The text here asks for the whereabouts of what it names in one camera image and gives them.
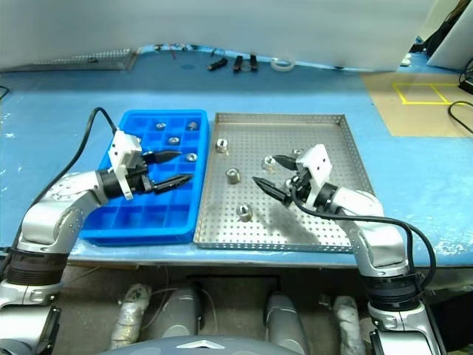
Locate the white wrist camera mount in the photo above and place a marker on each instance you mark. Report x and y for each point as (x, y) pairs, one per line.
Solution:
(123, 146)
(319, 159)

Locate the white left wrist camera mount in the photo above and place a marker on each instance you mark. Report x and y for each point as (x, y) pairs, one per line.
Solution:
(123, 146)

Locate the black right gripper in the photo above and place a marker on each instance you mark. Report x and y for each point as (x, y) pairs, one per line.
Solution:
(299, 185)

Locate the flat perforated metal sheet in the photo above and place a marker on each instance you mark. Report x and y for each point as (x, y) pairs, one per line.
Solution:
(111, 55)

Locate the white board panel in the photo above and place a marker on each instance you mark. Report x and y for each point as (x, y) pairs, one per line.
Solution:
(458, 40)

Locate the grey rounded robot leg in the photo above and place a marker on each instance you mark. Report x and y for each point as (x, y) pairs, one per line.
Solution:
(282, 321)
(184, 310)

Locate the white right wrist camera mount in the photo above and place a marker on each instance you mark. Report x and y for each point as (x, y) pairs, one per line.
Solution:
(319, 159)

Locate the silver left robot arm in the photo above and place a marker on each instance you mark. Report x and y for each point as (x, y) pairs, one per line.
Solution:
(74, 192)

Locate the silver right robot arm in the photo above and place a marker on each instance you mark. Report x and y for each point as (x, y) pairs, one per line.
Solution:
(380, 244)

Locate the blue compartment tray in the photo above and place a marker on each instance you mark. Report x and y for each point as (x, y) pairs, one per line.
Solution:
(125, 218)

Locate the grey robot torso shell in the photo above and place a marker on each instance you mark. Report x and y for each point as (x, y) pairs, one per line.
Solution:
(199, 345)

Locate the white tape roll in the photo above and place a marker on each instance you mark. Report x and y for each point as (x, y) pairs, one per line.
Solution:
(275, 66)

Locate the short black clip part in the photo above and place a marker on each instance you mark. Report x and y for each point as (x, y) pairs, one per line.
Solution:
(217, 64)

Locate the perforated metal tray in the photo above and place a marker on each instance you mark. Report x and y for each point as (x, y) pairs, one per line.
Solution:
(229, 229)

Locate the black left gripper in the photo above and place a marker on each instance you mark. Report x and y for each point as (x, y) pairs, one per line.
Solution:
(138, 177)

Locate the long black clip part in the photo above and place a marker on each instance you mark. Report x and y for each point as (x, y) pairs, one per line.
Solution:
(253, 62)
(238, 63)

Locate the white wrapped robot foot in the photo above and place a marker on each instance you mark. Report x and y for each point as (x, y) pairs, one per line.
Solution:
(129, 314)
(349, 321)

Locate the brown cardboard mat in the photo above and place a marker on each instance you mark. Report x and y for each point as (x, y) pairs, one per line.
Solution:
(417, 118)

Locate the black bag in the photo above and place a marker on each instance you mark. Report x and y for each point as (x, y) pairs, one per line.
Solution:
(439, 33)

